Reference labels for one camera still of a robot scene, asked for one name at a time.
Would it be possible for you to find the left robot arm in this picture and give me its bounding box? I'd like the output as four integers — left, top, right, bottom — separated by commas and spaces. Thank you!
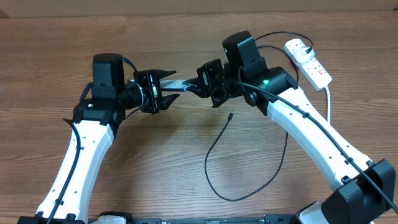
17, 53, 178, 224

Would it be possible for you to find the white power strip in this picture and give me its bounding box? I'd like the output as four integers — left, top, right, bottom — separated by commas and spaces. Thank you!
284, 39, 332, 91

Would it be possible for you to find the white USB charger plug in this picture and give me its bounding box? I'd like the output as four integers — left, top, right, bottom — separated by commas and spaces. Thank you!
293, 47, 315, 66

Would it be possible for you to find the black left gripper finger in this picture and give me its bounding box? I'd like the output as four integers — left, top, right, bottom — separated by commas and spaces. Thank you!
159, 93, 180, 110
155, 70, 177, 81

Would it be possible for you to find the Samsung Galaxy smartphone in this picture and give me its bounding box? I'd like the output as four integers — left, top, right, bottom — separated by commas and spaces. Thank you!
160, 80, 191, 91

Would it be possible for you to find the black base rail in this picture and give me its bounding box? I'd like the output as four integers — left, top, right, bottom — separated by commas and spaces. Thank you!
89, 212, 294, 224

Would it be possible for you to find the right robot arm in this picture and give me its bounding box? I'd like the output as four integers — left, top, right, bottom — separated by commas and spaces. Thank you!
192, 31, 396, 223

